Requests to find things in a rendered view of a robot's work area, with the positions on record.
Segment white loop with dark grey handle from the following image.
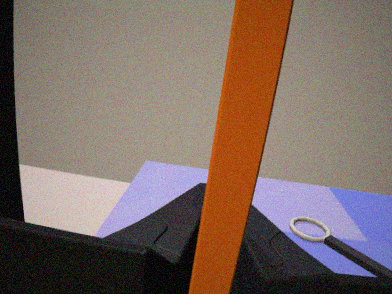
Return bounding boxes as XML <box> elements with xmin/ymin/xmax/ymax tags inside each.
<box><xmin>289</xmin><ymin>216</ymin><xmax>392</xmax><ymax>279</ymax></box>

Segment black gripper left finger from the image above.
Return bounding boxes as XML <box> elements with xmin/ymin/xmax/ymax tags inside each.
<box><xmin>0</xmin><ymin>183</ymin><xmax>207</xmax><ymax>294</ymax></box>

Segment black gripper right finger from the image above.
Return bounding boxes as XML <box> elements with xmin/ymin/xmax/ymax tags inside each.
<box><xmin>231</xmin><ymin>204</ymin><xmax>392</xmax><ymax>294</ymax></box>

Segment orange long bar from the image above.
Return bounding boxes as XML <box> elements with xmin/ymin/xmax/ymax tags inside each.
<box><xmin>188</xmin><ymin>0</ymin><xmax>293</xmax><ymax>294</ymax></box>

